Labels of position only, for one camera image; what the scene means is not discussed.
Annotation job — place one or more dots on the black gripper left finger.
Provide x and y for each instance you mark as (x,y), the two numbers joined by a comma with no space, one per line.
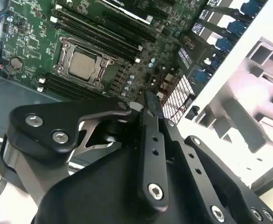
(45,121)

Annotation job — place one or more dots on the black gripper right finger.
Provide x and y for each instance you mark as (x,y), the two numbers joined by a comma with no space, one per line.
(197,168)

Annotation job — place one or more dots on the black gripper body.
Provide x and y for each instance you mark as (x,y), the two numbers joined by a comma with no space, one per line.
(92,198)

